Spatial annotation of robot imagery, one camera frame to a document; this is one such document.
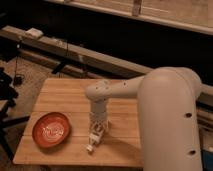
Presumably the black tripod stand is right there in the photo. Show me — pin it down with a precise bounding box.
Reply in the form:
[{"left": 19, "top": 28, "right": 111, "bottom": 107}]
[{"left": 0, "top": 67, "right": 29, "bottom": 160}]

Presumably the long wooden beam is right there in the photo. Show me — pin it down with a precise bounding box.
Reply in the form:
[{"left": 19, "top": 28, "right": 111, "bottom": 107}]
[{"left": 0, "top": 26, "right": 213, "bottom": 107}]

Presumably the black cable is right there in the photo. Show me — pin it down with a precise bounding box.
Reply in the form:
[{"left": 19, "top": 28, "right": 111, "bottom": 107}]
[{"left": 12, "top": 36, "right": 25, "bottom": 86}]

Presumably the small white box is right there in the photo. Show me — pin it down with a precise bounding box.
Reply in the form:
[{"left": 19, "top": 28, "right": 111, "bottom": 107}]
[{"left": 26, "top": 28, "right": 43, "bottom": 38}]

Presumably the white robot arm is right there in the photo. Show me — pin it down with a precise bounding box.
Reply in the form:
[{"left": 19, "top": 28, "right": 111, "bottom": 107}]
[{"left": 85, "top": 67, "right": 203, "bottom": 171}]

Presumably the red ceramic bowl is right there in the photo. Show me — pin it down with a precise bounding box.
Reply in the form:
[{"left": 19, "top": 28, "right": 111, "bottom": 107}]
[{"left": 32, "top": 112, "right": 71, "bottom": 148}]

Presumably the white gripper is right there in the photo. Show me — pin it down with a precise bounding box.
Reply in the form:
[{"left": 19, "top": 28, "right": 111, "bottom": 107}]
[{"left": 89, "top": 100, "right": 109, "bottom": 135}]

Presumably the clear plastic bottle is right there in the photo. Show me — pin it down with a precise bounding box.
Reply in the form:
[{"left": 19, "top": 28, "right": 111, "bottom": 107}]
[{"left": 86, "top": 132, "right": 103, "bottom": 153}]

